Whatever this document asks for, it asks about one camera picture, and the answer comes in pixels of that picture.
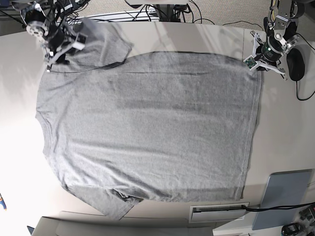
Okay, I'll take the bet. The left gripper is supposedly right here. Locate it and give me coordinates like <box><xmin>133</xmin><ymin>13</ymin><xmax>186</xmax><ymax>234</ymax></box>
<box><xmin>243</xmin><ymin>30</ymin><xmax>302</xmax><ymax>80</ymax></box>

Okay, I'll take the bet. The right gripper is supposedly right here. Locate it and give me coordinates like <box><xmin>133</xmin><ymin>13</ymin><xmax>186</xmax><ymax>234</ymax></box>
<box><xmin>39</xmin><ymin>24</ymin><xmax>88</xmax><ymax>72</ymax></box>

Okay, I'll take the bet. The grey T-shirt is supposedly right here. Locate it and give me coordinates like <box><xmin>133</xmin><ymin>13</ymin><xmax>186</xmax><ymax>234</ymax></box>
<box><xmin>35</xmin><ymin>19</ymin><xmax>262</xmax><ymax>220</ymax></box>

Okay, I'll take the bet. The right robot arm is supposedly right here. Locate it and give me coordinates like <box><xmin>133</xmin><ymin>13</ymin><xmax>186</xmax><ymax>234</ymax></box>
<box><xmin>11</xmin><ymin>0</ymin><xmax>88</xmax><ymax>71</ymax></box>

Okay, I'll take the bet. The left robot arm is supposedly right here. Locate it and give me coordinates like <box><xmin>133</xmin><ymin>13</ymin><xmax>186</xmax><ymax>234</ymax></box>
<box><xmin>243</xmin><ymin>0</ymin><xmax>304</xmax><ymax>80</ymax></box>

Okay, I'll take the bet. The black computer mouse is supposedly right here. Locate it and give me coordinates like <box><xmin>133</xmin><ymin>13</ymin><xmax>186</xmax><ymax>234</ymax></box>
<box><xmin>286</xmin><ymin>48</ymin><xmax>305</xmax><ymax>82</ymax></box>

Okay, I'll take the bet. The grey laptop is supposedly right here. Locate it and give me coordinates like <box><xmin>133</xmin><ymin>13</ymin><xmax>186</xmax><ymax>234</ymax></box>
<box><xmin>252</xmin><ymin>169</ymin><xmax>313</xmax><ymax>231</ymax></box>

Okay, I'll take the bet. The blue orange object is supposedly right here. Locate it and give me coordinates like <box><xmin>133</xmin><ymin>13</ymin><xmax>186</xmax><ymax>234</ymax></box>
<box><xmin>0</xmin><ymin>194</ymin><xmax>7</xmax><ymax>210</ymax></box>

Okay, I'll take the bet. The black mouse cable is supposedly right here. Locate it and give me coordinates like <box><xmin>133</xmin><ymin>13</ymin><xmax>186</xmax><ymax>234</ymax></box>
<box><xmin>296</xmin><ymin>80</ymin><xmax>315</xmax><ymax>101</ymax></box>

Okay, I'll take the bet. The yellow cable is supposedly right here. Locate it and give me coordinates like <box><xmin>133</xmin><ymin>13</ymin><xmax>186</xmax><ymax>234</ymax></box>
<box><xmin>270</xmin><ymin>0</ymin><xmax>280</xmax><ymax>24</ymax></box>

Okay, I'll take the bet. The grey metal stand post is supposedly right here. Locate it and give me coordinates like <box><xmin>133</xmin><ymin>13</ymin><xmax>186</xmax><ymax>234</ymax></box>
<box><xmin>154</xmin><ymin>4</ymin><xmax>177</xmax><ymax>22</ymax></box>

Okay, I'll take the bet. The black laptop cable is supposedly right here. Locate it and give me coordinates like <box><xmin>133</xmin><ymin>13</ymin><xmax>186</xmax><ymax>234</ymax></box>
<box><xmin>242</xmin><ymin>203</ymin><xmax>315</xmax><ymax>212</ymax></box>

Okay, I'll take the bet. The white table cable slot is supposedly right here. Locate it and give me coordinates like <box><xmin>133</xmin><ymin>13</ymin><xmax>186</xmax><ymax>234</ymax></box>
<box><xmin>189</xmin><ymin>202</ymin><xmax>249</xmax><ymax>223</ymax></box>

